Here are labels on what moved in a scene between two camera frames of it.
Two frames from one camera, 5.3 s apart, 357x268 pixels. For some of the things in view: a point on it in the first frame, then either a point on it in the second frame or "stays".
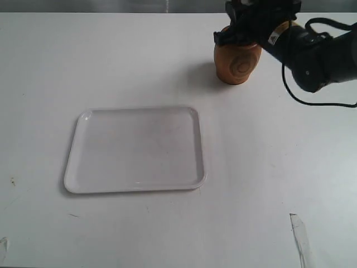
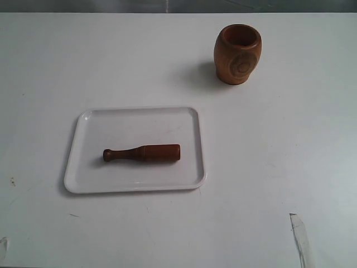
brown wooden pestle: x=279 y=30 → x=153 y=152
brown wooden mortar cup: x=236 y=63 stays
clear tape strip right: x=302 y=239 stays
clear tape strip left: x=6 y=242 stays
